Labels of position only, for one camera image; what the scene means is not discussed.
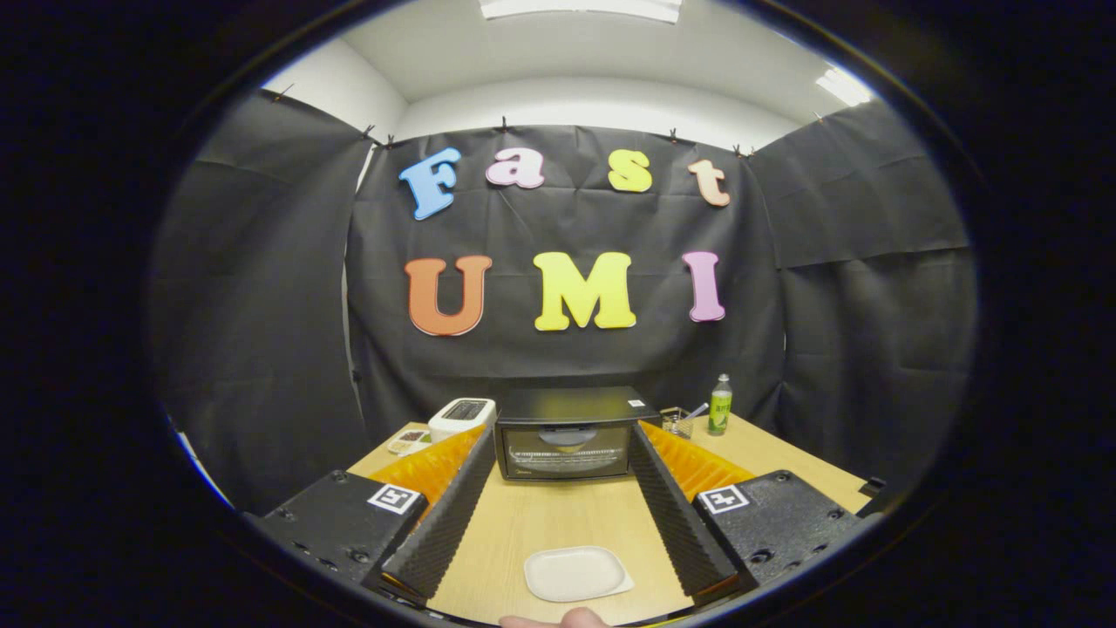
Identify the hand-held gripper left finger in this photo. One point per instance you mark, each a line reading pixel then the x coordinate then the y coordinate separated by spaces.
pixel 445 523

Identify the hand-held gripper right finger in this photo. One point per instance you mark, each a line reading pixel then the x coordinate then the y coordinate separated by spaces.
pixel 676 523

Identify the black toaster oven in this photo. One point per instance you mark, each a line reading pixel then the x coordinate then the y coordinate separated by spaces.
pixel 567 410

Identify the white toaster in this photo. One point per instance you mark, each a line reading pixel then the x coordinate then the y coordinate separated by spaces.
pixel 460 414

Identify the small white tray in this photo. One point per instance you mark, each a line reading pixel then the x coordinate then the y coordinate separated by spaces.
pixel 408 440

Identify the white plate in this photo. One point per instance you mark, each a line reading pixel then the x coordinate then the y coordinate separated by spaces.
pixel 575 574

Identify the green drink bottle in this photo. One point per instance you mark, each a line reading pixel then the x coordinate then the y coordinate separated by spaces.
pixel 719 410

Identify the black backdrop cloth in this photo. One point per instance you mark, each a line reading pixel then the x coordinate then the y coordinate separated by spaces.
pixel 540 231

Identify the small ceiling light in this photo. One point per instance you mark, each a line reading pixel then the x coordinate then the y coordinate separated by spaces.
pixel 844 87

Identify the long ceiling light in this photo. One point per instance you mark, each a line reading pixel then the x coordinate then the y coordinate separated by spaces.
pixel 580 9

